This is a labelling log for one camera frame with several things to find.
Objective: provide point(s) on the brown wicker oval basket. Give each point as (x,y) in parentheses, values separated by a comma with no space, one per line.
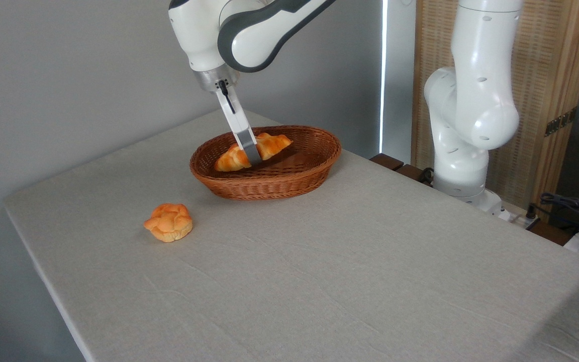
(279,186)

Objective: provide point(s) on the long braided bread loaf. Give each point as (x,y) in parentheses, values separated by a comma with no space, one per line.
(275,143)

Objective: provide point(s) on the round knotted bread roll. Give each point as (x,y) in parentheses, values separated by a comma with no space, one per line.
(169,222)

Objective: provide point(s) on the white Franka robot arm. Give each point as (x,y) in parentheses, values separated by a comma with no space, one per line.
(480,100)

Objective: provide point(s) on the beige linen tablecloth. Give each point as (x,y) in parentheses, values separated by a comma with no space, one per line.
(370,276)

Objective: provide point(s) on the dark wooden bench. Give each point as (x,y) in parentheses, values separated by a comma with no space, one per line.
(387,161)

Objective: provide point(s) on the brass screen hinge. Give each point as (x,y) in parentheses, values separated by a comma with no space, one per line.
(561,121)

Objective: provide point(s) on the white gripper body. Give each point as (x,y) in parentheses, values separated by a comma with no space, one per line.
(229,103)

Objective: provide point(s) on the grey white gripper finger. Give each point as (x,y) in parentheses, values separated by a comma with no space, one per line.
(248,143)

